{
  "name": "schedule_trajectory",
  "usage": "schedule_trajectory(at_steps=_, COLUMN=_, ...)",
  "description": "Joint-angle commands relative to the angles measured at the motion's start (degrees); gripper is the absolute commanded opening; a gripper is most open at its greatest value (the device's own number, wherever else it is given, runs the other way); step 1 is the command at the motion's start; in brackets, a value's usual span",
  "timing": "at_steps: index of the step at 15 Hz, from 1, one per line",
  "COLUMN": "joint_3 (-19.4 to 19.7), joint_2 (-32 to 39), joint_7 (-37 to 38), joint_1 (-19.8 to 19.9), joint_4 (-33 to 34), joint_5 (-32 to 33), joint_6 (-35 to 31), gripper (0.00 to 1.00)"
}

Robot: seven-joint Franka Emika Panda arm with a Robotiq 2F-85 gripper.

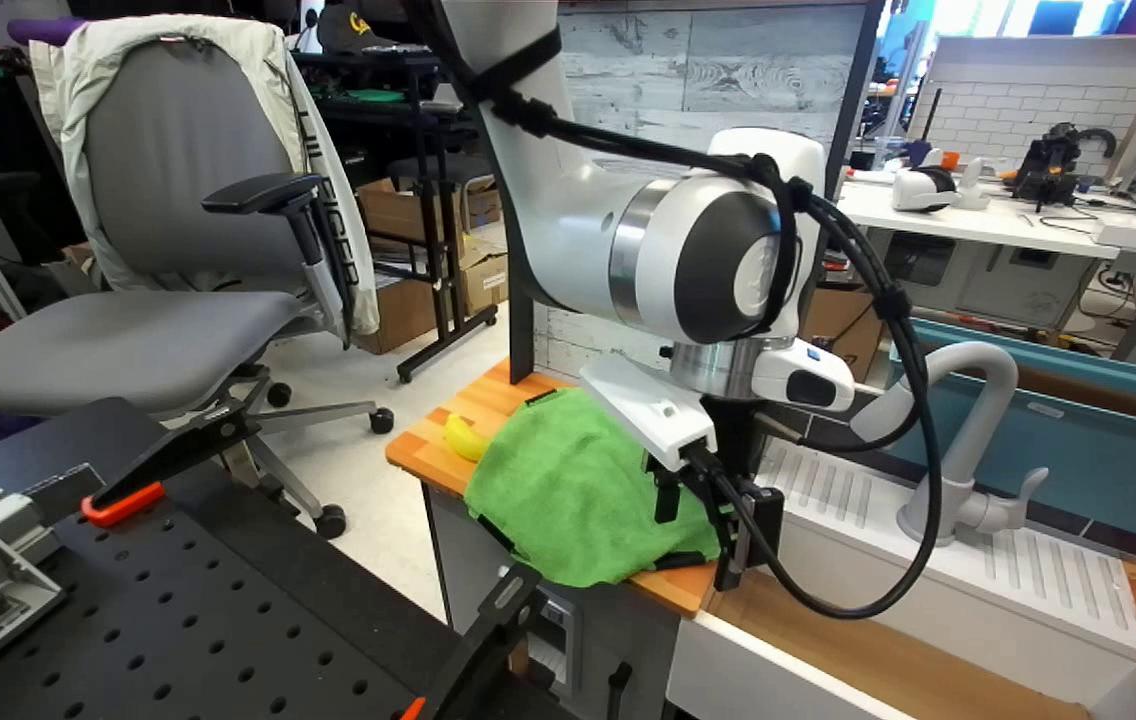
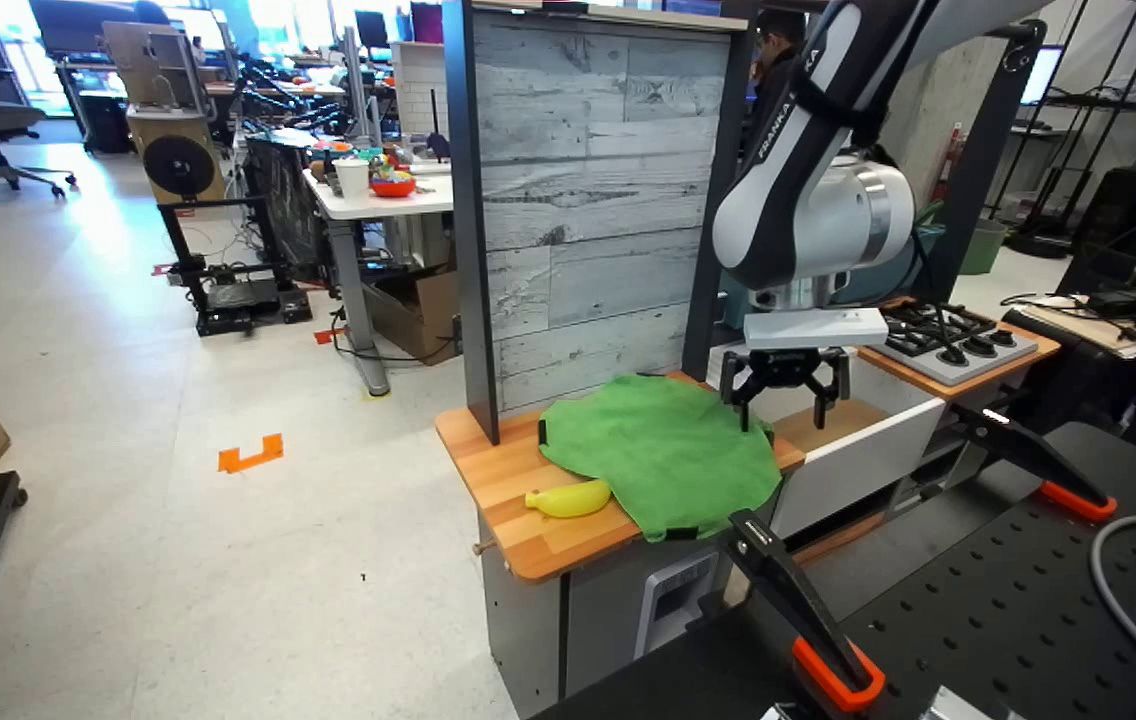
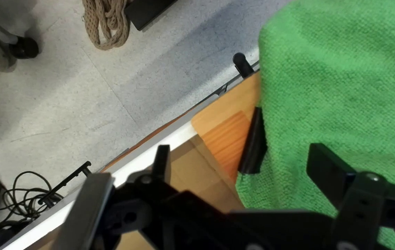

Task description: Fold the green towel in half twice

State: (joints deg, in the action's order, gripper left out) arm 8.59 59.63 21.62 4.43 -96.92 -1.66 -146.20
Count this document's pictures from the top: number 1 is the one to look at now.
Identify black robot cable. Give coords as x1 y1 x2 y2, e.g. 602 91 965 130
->
454 51 952 623

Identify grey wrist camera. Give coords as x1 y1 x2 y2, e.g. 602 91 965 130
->
748 334 889 415

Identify cardboard box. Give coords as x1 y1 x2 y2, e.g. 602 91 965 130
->
352 170 516 357

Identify black clamp orange handle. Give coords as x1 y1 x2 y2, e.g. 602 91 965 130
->
400 562 556 720
77 384 285 533

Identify grey office chair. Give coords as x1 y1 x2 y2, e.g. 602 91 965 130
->
0 31 400 540

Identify green towel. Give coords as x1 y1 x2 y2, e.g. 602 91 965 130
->
464 388 730 591

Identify beige jacket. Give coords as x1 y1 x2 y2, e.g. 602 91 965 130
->
24 13 385 343

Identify yellow toy banana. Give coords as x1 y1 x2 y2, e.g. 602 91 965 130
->
441 412 499 463

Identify white sink basin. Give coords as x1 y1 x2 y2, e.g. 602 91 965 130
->
665 434 1136 720

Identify black cap yellow logo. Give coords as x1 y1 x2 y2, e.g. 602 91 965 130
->
311 4 391 56

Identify white wrist mount plate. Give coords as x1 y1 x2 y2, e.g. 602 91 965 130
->
575 350 720 470

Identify black metal table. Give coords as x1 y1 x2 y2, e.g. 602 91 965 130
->
292 45 499 388

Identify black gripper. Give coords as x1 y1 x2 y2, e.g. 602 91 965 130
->
692 396 787 591

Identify black metal frame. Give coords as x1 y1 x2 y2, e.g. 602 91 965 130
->
499 0 894 388

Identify black perforated workbench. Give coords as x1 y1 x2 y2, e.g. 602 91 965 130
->
0 396 559 720

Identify grey faucet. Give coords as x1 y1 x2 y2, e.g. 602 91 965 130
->
847 334 1056 552

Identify white desk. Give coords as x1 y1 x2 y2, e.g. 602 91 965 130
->
841 164 1136 370

